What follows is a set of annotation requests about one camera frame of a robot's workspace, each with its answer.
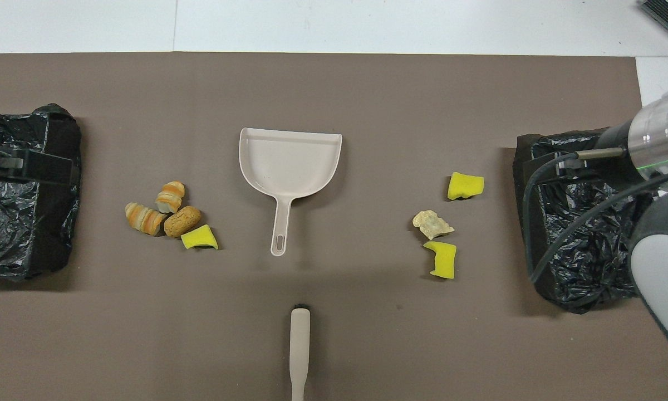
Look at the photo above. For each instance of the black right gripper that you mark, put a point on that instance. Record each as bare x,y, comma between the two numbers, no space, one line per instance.
615,167

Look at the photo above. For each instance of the large striped croissant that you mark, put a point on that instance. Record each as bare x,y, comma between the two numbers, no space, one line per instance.
142,219

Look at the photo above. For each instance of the small striped croissant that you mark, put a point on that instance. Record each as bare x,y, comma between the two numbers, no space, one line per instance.
170,197

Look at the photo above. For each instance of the brown bread roll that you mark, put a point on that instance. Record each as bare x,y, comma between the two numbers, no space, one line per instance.
182,221

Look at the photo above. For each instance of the yellow sponge wedge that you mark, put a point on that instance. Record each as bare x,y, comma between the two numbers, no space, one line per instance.
197,239

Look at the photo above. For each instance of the beige plastic dustpan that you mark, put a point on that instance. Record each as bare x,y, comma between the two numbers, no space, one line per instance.
289,161

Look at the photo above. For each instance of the beige brush with black bristles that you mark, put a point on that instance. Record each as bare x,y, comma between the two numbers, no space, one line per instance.
299,345

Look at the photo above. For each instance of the black bag lined bin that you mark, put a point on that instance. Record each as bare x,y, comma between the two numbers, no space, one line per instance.
11,223
584,262

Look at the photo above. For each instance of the yellow sponge chunk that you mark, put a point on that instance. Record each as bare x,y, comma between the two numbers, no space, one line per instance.
465,186

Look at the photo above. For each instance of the pale torn bread piece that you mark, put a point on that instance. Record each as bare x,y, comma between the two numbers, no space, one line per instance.
433,224

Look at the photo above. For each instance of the notched yellow sponge piece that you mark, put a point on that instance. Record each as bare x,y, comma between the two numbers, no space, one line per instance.
444,262

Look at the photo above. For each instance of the brown table mat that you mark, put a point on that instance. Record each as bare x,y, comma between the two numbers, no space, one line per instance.
367,334

